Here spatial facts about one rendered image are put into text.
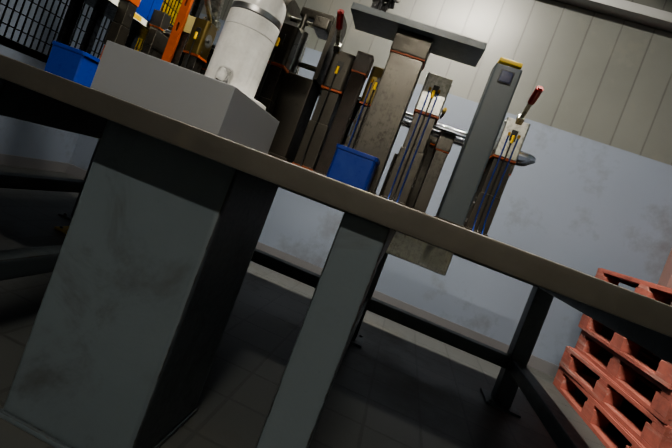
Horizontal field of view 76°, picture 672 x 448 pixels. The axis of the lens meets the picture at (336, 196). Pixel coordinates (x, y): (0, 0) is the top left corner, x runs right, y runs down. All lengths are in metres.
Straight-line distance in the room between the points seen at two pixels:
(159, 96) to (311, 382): 0.59
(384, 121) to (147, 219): 0.64
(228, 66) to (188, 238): 0.38
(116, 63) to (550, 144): 2.88
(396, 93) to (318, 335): 0.71
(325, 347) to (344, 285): 0.10
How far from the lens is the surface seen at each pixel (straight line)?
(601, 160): 3.46
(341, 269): 0.70
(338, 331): 0.72
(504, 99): 1.23
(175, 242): 0.91
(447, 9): 3.53
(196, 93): 0.89
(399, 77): 1.22
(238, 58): 1.01
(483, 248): 0.66
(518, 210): 3.27
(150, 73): 0.94
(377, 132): 1.18
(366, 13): 1.25
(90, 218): 1.01
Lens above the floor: 0.69
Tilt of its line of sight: 1 degrees down
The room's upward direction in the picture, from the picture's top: 21 degrees clockwise
